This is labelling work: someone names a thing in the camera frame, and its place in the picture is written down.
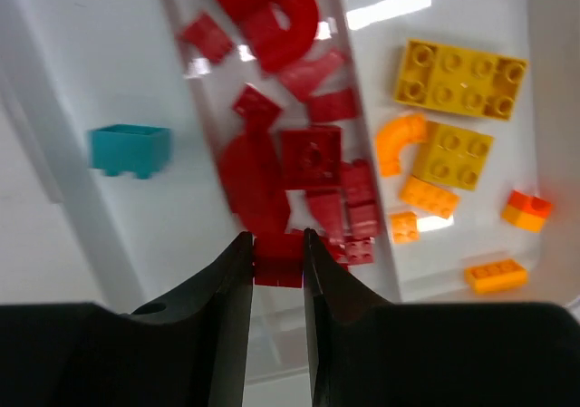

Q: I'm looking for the red flower printed brick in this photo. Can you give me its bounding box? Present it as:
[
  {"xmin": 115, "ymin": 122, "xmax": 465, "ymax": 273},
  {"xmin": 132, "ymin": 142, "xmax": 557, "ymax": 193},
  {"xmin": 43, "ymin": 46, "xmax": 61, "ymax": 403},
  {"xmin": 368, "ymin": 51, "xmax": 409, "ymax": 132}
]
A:
[{"xmin": 217, "ymin": 0, "xmax": 319, "ymax": 73}]

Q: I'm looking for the orange two tone brick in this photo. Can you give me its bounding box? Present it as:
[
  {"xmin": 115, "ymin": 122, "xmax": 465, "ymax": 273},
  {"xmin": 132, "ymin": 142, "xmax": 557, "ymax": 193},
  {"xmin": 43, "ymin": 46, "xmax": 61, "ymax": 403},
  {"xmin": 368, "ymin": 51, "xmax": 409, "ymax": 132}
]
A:
[{"xmin": 500, "ymin": 190, "xmax": 553, "ymax": 233}]

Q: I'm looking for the yellow long studded brick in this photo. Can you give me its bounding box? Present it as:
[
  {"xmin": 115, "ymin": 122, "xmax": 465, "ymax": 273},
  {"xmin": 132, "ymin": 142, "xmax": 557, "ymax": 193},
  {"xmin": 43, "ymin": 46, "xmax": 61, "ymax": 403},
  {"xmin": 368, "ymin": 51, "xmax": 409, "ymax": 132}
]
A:
[{"xmin": 393, "ymin": 39, "xmax": 528, "ymax": 121}]

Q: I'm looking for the teal and red square brick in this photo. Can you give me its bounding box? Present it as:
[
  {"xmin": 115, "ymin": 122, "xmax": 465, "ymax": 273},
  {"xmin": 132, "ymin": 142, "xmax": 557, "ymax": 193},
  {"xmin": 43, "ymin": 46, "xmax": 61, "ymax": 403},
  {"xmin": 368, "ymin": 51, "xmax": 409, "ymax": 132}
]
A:
[{"xmin": 88, "ymin": 124, "xmax": 173, "ymax": 179}]

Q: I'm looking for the small orange long brick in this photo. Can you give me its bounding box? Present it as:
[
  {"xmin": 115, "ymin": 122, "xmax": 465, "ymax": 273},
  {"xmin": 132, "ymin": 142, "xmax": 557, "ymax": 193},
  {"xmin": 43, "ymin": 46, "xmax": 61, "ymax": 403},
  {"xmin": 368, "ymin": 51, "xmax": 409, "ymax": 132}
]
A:
[{"xmin": 464, "ymin": 259, "xmax": 528, "ymax": 294}]

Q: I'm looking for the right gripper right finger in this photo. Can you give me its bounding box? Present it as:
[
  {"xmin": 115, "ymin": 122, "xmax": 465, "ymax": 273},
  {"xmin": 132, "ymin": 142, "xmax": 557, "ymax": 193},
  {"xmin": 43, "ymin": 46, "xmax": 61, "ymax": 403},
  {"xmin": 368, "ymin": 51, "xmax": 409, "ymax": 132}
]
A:
[{"xmin": 304, "ymin": 229, "xmax": 579, "ymax": 406}]

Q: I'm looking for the orange small brick in tray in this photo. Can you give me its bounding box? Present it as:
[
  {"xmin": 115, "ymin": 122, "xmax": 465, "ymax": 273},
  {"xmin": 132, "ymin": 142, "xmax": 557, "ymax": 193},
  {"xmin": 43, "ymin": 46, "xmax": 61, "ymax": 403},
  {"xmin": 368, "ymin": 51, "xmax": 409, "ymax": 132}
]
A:
[{"xmin": 389, "ymin": 211, "xmax": 421, "ymax": 244}]

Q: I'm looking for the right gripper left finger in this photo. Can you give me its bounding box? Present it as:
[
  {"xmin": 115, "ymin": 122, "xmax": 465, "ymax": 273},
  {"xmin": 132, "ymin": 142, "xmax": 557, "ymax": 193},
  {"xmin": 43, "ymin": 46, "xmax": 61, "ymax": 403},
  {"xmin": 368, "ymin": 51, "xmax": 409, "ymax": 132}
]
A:
[{"xmin": 1, "ymin": 232, "xmax": 253, "ymax": 406}]

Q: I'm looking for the orange elbow brick in tray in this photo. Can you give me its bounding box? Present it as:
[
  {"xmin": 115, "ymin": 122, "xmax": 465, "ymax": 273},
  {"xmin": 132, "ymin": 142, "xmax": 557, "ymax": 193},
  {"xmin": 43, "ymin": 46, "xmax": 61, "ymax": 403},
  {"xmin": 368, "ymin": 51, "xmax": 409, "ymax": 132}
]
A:
[{"xmin": 375, "ymin": 112, "xmax": 427, "ymax": 178}]

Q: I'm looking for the white divided tray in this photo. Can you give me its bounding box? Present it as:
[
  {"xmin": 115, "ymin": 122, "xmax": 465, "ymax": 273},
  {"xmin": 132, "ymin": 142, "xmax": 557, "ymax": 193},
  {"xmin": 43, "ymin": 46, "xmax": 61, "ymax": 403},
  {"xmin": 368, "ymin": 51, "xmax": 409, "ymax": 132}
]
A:
[{"xmin": 1, "ymin": 0, "xmax": 579, "ymax": 406}]

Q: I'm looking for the small red brick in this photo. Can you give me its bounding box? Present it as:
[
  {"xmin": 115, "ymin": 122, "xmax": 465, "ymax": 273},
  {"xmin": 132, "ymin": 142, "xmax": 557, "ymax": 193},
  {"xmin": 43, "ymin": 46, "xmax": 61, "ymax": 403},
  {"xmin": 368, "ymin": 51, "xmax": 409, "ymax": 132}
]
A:
[{"xmin": 253, "ymin": 233, "xmax": 304, "ymax": 288}]

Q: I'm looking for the red square plate brick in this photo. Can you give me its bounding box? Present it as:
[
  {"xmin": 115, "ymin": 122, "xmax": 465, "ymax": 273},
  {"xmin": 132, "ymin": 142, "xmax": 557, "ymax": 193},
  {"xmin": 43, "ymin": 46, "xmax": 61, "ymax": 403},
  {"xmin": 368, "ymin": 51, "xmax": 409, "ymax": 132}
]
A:
[{"xmin": 280, "ymin": 125, "xmax": 343, "ymax": 190}]

